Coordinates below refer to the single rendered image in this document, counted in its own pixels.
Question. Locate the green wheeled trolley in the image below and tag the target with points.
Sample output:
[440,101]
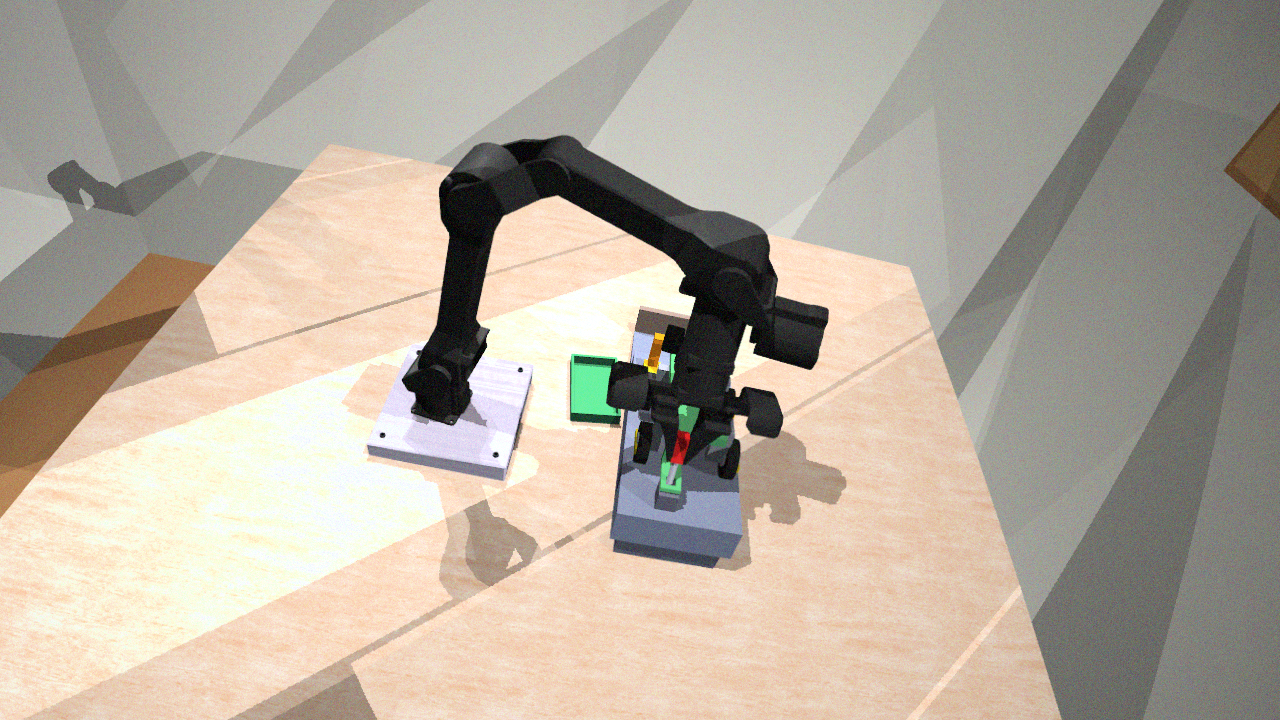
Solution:
[649,437]

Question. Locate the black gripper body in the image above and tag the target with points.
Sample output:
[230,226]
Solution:
[700,380]

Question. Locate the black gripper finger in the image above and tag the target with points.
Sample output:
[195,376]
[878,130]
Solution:
[670,429]
[703,434]

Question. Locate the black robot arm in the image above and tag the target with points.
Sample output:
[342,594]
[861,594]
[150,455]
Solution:
[725,260]

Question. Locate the yellow wedge chock with orange handle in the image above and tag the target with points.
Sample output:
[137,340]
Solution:
[655,352]

